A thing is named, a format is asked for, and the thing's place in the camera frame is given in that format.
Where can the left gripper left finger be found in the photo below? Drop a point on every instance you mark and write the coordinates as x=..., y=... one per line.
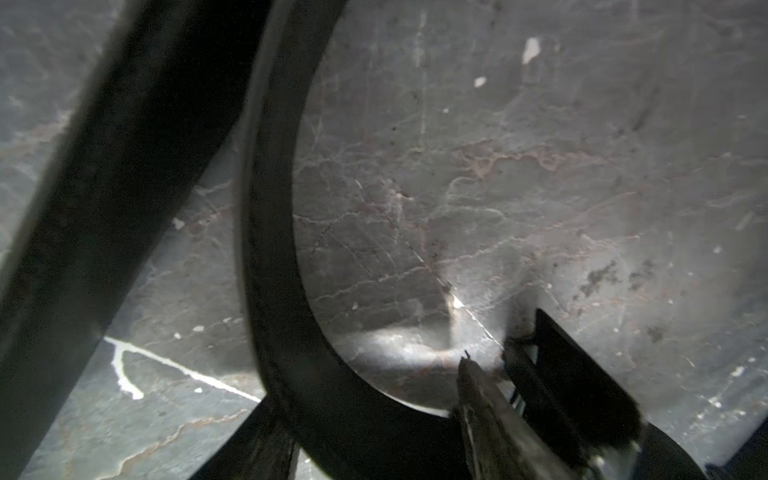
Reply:
x=262, y=448

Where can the long black leather belt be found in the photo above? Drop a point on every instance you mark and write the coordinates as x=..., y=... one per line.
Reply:
x=174, y=78

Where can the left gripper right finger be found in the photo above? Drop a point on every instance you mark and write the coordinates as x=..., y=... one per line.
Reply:
x=498, y=442

